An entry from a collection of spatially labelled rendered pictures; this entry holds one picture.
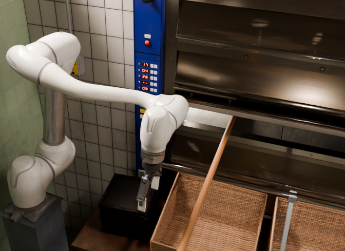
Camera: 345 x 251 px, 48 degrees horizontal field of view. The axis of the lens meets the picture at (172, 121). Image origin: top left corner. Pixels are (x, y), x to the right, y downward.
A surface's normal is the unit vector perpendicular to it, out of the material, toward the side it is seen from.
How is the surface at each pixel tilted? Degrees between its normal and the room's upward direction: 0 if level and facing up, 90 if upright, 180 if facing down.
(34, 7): 90
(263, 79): 70
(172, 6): 90
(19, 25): 90
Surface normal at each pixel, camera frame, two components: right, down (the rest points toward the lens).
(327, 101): -0.28, 0.18
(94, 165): -0.31, 0.50
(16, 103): 0.95, 0.19
